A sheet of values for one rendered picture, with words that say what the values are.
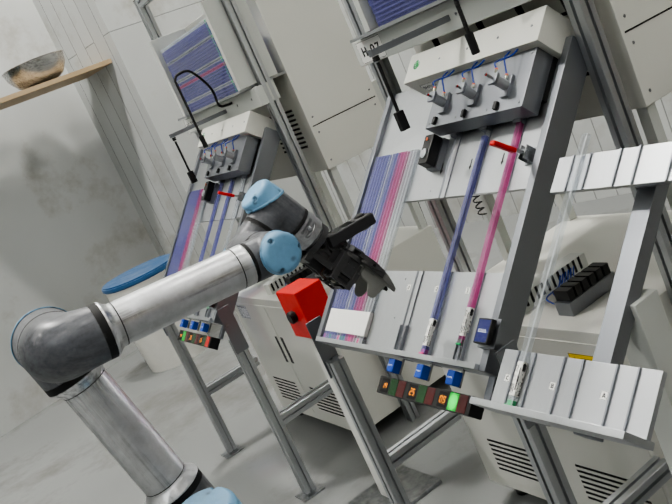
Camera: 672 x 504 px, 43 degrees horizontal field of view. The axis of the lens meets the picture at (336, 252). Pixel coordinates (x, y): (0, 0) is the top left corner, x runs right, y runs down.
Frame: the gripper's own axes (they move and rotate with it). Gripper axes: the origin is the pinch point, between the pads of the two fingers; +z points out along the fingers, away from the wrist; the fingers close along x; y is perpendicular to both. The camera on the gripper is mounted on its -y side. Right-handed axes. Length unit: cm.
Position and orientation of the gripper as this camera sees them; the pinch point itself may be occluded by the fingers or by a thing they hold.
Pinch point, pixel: (387, 283)
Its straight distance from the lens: 175.5
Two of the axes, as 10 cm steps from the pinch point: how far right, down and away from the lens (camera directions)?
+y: -4.9, 8.3, -2.8
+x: 4.8, -0.1, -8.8
